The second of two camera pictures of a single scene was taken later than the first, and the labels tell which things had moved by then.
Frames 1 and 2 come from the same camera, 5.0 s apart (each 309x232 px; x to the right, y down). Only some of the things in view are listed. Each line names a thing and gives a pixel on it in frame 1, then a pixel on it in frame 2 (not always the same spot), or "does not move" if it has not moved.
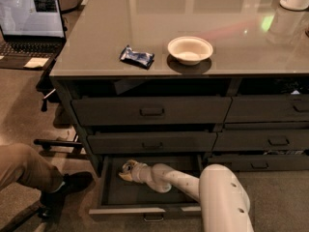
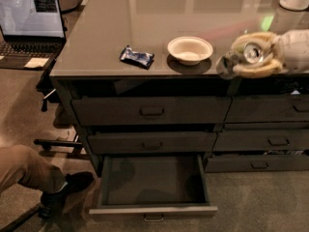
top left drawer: (151, 110) does not move
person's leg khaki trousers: (19, 164) does not move
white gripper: (137, 171) to (294, 50)
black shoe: (52, 202) does not move
